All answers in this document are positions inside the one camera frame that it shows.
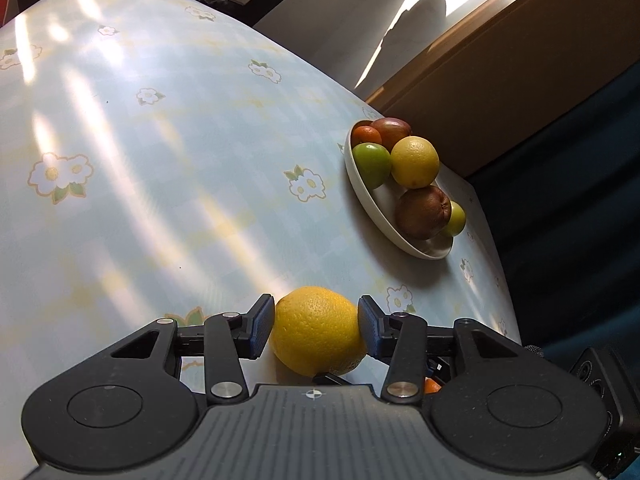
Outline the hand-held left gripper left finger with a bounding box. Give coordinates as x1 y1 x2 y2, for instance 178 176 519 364
109 293 277 406

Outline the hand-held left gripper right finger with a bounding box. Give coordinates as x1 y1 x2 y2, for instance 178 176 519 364
356 294 525 405

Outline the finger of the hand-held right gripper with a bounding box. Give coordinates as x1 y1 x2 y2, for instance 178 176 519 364
314 371 353 387

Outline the large yellow orange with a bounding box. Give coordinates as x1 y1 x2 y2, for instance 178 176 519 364
269 286 368 377
390 136 441 188

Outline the beige round plate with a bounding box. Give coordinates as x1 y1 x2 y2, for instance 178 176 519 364
344 119 455 261

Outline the brownish red apple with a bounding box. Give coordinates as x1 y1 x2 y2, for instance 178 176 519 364
396 185 451 241

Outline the yellow-green citrus fruit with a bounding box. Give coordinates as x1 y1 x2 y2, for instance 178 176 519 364
444 200 467 237

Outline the green citrus fruit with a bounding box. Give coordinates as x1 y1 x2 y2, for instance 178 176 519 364
352 143 392 190

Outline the dark red apple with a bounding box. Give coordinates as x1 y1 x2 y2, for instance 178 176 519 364
370 117 413 147

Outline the dark blue curtain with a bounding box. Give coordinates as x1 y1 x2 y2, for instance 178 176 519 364
465 60 640 361

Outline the wooden panel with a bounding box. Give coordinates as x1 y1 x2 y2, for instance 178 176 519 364
365 0 640 178

